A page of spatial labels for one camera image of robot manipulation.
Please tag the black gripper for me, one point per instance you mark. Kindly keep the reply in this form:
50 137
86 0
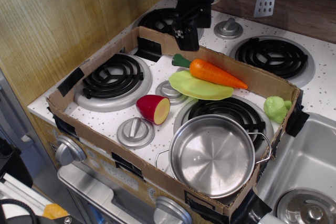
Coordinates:
190 15

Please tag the orange toy carrot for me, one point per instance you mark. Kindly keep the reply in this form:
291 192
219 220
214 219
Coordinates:
208 72

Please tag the light green plastic plate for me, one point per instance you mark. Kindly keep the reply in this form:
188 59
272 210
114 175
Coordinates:
191 86

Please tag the back left stove burner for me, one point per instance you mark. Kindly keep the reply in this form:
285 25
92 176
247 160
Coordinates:
158 19

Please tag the stove burner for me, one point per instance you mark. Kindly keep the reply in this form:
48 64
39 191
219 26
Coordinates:
115 85
244 112
280 56
158 19

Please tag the brown cardboard fence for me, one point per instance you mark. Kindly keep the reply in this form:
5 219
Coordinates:
140 165

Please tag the silver back stove knob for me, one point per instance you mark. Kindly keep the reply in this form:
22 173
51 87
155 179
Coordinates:
229 29

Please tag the silver stove knob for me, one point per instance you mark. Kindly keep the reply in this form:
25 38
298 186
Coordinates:
165 89
135 133
229 29

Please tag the silver middle stove knob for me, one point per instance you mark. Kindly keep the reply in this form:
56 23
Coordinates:
165 89

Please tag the front left stove burner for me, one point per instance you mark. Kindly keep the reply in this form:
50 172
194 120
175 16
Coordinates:
115 85

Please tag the hanging silver slotted spatula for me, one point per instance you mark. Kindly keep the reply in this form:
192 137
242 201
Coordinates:
264 8

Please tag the red halved toy fruit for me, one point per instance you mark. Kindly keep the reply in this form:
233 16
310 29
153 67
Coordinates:
154 108

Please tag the front right stove burner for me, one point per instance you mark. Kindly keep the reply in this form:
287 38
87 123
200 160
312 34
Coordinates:
244 112

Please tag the back right stove burner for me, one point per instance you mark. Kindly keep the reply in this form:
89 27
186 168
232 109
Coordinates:
280 56

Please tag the silver front stove knob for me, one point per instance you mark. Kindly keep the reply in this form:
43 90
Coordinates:
135 133

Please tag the green toy lettuce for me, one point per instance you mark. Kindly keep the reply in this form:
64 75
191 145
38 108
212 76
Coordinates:
276 108

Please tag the silver metal pot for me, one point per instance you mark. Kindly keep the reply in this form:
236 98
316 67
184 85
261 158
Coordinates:
214 155

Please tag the silver left oven knob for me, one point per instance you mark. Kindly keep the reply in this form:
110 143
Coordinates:
68 151

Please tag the silver oven knob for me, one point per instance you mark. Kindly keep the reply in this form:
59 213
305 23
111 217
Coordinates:
68 151
168 211

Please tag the stainless steel sink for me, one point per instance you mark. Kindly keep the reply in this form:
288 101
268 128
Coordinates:
304 161

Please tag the silver right oven knob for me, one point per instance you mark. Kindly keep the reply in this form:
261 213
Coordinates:
168 211

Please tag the silver sink drain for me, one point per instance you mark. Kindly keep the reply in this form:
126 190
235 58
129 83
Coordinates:
305 206

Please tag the silver oven door handle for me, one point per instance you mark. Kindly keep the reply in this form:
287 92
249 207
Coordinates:
103 200

